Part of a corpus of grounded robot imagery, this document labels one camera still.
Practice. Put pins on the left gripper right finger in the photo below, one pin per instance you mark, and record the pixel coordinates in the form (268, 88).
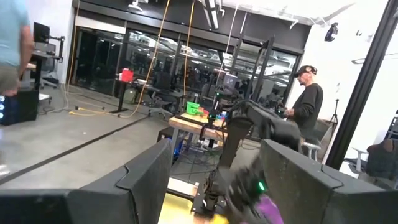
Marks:
(326, 202)

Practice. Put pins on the dark armchair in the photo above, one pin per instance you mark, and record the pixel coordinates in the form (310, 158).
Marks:
(384, 161)

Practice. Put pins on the black lit computer tower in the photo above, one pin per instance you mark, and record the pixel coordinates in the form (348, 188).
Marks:
(21, 107)

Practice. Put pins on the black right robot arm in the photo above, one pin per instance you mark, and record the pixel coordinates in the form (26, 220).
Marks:
(236, 137)

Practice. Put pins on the black office chair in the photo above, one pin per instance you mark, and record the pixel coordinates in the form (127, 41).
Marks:
(161, 84)

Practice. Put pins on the wooden background table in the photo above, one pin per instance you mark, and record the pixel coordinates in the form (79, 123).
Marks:
(189, 124)

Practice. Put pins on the black wall-mounted camera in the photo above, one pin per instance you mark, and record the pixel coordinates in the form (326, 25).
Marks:
(331, 32)

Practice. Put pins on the desk monitor on arm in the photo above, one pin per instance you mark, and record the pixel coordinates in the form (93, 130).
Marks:
(41, 32)

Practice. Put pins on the black tall frame post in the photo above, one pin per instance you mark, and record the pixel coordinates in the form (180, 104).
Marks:
(360, 87)

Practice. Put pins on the purple plastic bucket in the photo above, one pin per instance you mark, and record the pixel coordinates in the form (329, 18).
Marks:
(267, 210)

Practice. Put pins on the green bucket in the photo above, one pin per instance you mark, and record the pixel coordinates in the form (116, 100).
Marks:
(192, 109)

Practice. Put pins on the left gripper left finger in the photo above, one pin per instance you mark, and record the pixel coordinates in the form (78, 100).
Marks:
(93, 205)

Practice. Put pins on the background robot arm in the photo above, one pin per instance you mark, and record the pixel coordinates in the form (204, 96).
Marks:
(214, 105)

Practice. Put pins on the person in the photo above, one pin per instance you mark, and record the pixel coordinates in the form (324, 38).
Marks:
(12, 37)
(308, 105)

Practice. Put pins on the black rig frame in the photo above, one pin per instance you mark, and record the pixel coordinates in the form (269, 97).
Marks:
(262, 68)

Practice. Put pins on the red box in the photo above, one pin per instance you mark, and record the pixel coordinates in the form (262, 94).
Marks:
(127, 75)

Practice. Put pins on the white stool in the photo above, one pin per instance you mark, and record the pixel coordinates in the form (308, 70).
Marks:
(311, 145)

